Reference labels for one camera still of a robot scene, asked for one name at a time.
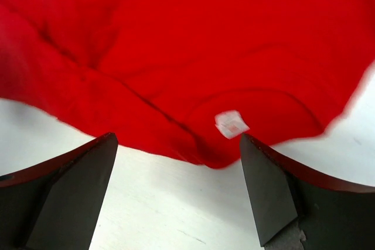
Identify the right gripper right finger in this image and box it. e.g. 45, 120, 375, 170
240, 135, 374, 250

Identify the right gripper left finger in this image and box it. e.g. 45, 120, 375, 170
1, 133, 118, 249

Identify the red t shirt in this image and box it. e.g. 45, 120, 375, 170
1, 0, 374, 169

